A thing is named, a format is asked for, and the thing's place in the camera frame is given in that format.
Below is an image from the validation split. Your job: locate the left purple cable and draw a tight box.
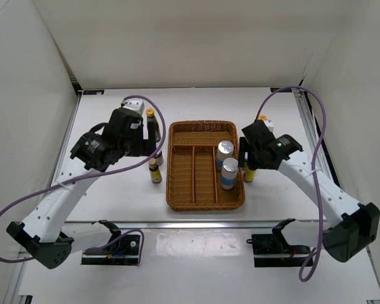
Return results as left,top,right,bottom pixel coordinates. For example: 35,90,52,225
0,94,167,263

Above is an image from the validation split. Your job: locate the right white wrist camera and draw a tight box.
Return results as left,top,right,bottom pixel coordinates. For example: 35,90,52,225
263,120,274,132

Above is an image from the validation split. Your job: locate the silver lid jar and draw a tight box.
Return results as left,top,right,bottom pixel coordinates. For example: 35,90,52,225
154,150,164,167

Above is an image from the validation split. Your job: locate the white blue canister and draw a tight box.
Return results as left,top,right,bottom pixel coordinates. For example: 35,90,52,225
220,158,239,190
215,141,234,171

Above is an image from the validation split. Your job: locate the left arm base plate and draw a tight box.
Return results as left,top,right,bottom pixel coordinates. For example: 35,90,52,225
80,229,144,266

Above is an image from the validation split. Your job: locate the small yellow label bottle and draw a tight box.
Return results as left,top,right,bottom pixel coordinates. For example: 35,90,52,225
148,158,162,184

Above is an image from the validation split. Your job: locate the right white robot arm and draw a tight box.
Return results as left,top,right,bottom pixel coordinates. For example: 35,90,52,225
166,120,380,262

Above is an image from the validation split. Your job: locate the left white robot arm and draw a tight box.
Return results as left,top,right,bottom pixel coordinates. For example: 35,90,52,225
6,106,155,269

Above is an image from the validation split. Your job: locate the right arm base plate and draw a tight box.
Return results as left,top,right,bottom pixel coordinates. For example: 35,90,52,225
246,234,310,268

